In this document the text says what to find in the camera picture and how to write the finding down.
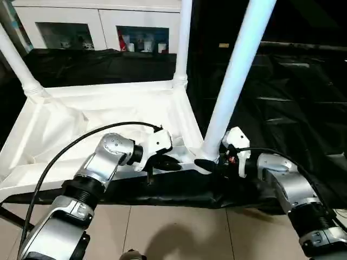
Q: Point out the white plastic table top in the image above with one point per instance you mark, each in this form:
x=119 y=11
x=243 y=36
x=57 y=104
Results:
x=108 y=108

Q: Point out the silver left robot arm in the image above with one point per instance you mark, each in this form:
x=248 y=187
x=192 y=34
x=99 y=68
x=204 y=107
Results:
x=108 y=157

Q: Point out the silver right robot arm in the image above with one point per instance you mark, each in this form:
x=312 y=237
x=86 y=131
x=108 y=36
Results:
x=292 y=184

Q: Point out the black work mat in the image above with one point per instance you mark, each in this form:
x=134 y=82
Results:
x=284 y=108

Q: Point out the small yellow label tag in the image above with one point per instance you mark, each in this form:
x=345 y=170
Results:
x=224 y=45

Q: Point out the red white bottle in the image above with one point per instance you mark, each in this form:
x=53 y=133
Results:
x=123 y=43

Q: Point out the white glass door cabinet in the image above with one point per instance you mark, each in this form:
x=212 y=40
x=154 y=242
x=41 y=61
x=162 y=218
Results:
x=108 y=16

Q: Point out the grey curtain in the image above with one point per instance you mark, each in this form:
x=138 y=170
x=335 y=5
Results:
x=6 y=13

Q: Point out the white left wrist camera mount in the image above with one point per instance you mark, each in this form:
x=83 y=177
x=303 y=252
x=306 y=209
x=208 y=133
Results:
x=160 y=140

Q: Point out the black frame strut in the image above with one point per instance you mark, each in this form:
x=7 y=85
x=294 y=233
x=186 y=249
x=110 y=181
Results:
x=12 y=216

